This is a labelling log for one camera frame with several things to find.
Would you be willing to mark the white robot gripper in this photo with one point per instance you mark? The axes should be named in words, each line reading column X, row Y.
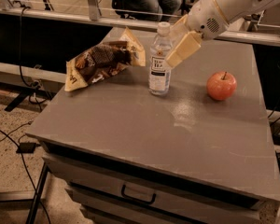
column 202, row 20

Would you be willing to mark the clear plastic tea bottle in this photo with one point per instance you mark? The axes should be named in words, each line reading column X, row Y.
column 159, row 70

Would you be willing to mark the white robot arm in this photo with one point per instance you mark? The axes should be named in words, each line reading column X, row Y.
column 233, row 10

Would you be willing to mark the brown chip bag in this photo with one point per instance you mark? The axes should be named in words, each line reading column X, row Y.
column 104, row 60

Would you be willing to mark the seated person in jeans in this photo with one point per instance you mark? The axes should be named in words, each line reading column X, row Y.
column 148, row 10

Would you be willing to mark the red apple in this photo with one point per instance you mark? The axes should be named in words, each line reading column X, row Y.
column 221, row 85

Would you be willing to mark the grey drawer cabinet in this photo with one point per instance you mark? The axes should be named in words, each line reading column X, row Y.
column 208, row 161

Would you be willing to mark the black power adapter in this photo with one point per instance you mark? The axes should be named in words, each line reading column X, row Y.
column 26, row 147

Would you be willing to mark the metal railing frame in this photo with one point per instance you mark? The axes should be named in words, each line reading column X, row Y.
column 78, row 11

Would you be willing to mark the black drawer handle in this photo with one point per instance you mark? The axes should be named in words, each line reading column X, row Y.
column 145, row 197

